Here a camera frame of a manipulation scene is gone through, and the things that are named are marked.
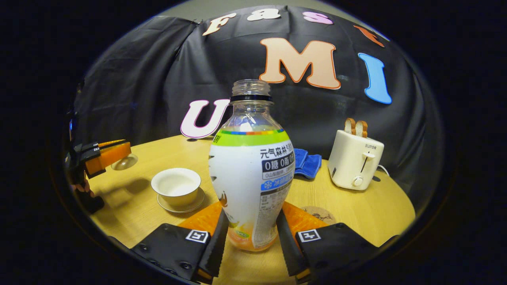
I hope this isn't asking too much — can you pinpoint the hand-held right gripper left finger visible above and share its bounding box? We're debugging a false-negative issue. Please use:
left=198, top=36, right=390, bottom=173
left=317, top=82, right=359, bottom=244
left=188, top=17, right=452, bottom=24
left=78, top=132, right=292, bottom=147
left=131, top=200, right=229, bottom=283

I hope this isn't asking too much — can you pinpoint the clear labelled water bottle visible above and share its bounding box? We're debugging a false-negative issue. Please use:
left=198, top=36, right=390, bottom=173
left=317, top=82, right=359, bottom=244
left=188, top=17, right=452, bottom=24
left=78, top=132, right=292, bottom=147
left=208, top=79, right=296, bottom=252

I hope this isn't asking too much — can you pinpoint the black backdrop cloth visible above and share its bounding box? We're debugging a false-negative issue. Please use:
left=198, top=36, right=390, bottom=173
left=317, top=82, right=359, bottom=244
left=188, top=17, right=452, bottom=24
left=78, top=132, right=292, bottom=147
left=73, top=5, right=446, bottom=198

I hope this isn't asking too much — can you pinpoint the pale yellow ceramic saucer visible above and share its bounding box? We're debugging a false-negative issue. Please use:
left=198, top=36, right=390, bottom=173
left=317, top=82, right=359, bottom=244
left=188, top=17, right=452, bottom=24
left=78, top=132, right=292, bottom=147
left=157, top=188, right=206, bottom=214

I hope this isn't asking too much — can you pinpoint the pale yellow teacup lid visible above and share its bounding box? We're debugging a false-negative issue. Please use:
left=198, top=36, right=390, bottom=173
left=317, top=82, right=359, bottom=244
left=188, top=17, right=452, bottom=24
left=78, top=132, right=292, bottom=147
left=111, top=154, right=138, bottom=171

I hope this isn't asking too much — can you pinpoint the white toaster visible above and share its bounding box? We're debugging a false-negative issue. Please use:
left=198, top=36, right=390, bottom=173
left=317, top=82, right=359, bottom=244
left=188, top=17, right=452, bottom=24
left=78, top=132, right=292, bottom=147
left=328, top=129, right=385, bottom=191

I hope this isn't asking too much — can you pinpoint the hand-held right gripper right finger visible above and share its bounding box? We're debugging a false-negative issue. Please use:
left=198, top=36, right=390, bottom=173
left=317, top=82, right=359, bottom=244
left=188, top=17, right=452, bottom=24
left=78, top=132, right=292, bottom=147
left=276, top=201, right=398, bottom=283

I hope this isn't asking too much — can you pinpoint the blue folded towel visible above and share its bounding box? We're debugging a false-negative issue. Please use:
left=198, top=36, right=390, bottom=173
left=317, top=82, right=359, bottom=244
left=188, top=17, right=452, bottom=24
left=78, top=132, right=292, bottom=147
left=294, top=148, right=322, bottom=180

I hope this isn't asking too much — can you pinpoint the pale yellow ceramic teacup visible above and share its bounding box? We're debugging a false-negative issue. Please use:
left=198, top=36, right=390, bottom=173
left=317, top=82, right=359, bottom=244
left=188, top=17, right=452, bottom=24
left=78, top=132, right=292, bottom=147
left=151, top=168, right=202, bottom=206

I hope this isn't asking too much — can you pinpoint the round cork coaster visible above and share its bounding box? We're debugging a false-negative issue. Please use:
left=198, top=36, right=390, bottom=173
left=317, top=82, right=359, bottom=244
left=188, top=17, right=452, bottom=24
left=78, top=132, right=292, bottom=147
left=300, top=206, right=337, bottom=225

